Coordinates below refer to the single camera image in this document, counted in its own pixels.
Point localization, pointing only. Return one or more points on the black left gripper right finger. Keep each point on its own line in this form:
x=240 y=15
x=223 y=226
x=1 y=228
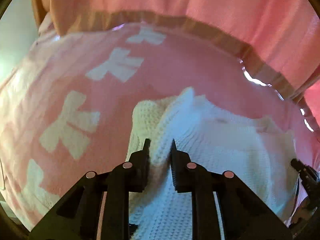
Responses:
x=223 y=206

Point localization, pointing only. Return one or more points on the white red black knit sweater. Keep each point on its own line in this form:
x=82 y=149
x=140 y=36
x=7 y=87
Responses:
x=256 y=150

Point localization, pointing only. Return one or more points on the pink curtain with tan hem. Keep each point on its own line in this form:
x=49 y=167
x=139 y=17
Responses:
x=278 y=40

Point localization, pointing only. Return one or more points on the pink patterned bed blanket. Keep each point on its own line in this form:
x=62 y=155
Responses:
x=67 y=108

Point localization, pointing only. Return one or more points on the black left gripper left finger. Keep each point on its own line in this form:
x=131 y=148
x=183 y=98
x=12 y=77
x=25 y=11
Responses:
x=97 y=205

